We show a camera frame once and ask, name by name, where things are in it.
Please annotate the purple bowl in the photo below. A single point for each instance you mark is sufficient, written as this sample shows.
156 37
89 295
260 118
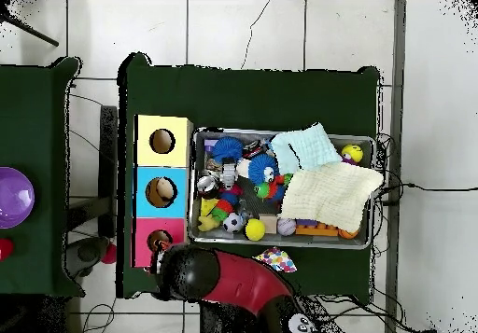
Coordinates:
15 198

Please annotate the dark green table cloth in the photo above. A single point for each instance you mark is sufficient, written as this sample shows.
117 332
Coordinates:
254 98

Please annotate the blue spiky ball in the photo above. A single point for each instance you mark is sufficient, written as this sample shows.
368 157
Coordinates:
227 149

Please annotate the colourful polka dot cloth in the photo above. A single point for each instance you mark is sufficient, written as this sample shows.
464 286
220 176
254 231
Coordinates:
277 260

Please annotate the red round object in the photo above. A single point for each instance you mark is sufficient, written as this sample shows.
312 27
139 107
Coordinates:
5 249

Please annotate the cream knitted cloth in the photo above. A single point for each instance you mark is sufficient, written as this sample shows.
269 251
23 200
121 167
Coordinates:
332 195

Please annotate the silver crushed can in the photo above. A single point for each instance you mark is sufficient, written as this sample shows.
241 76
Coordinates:
207 184

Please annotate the wooden box with three holes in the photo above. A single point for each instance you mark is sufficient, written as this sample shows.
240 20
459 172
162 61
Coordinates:
143 154

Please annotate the side table with green cloth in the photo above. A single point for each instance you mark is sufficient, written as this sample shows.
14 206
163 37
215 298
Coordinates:
33 124

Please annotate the yellow smiley face ball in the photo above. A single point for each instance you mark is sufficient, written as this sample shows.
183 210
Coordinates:
352 154

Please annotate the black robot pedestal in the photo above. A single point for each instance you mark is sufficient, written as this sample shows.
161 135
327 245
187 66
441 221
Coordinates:
224 320

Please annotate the orange toy brick plate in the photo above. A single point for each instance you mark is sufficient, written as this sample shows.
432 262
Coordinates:
317 231

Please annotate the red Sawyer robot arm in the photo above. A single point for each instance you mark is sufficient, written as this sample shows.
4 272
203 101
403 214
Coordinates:
239 284

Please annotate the black tripod leg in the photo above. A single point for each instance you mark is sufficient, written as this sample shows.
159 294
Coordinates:
33 32

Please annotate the orange and green spiky toy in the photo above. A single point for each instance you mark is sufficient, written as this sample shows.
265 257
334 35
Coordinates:
223 209

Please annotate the mint green knitted cloth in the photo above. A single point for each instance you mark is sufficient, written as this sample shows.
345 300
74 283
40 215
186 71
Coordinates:
310 148

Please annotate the plain wooden block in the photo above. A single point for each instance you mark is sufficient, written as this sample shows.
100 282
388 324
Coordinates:
268 224

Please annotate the white baseball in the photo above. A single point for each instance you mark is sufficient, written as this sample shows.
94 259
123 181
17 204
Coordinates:
286 226

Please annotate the blue spiky toy with eyes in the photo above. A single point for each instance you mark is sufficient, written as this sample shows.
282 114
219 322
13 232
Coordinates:
261 167

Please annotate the small red ball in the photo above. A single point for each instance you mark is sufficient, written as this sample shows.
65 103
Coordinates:
109 254

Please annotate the plain yellow ball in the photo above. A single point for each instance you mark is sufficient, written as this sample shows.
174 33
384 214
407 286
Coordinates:
255 229

